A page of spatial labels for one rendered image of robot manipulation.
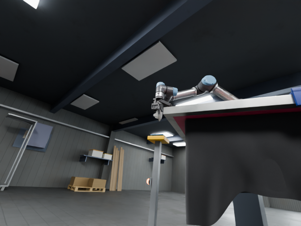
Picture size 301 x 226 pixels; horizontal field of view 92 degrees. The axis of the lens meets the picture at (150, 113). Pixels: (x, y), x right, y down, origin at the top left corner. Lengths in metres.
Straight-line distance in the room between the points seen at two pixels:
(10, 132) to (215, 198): 6.87
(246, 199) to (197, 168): 0.87
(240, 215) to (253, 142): 0.91
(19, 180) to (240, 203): 6.67
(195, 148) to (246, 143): 0.20
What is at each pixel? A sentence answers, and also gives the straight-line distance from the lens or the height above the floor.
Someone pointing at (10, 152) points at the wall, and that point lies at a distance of 7.04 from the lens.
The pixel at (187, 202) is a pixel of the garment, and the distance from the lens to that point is 0.68.
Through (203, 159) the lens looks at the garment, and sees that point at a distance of 0.67.
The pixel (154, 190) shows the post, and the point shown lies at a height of 0.60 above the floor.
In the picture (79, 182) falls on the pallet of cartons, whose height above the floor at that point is 0.27.
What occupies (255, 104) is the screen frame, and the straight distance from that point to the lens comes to 0.68.
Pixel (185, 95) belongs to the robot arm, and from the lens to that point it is 1.49.
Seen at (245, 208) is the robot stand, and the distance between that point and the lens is 1.51.
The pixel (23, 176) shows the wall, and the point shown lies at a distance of 7.10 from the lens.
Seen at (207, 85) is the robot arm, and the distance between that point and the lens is 1.47.
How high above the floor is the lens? 0.67
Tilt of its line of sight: 24 degrees up
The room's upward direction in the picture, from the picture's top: 6 degrees clockwise
